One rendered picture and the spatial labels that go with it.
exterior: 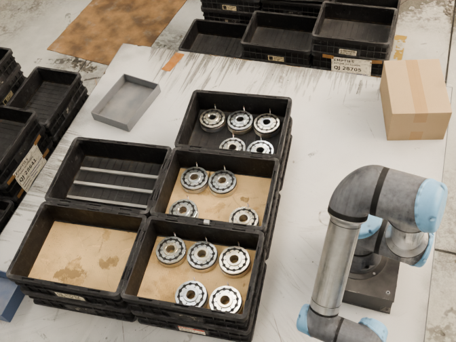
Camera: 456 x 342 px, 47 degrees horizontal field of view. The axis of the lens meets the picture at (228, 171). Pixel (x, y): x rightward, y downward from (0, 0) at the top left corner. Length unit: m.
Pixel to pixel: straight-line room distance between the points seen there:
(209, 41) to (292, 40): 0.56
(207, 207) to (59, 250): 0.54
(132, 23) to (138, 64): 1.48
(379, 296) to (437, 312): 0.93
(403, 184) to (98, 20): 3.38
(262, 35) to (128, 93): 1.03
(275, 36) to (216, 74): 0.77
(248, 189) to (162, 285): 0.46
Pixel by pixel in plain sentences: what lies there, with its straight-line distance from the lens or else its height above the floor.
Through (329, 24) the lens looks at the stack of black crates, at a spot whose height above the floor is 0.49.
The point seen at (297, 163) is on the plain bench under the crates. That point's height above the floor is 0.70.
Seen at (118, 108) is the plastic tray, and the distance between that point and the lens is 2.49.
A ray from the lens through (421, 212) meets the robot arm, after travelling 1.20.
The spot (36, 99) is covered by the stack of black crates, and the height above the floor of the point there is 0.38.
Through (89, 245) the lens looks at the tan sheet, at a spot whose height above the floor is 0.83.
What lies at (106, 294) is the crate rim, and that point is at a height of 0.93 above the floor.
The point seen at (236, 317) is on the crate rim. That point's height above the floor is 0.93.
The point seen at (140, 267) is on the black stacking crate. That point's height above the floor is 0.88.
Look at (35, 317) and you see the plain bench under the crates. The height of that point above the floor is 0.70.
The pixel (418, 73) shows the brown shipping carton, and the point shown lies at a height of 0.86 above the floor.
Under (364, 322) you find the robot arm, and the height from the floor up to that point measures 1.09.
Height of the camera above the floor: 2.41
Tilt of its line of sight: 53 degrees down
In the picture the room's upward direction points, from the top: 11 degrees counter-clockwise
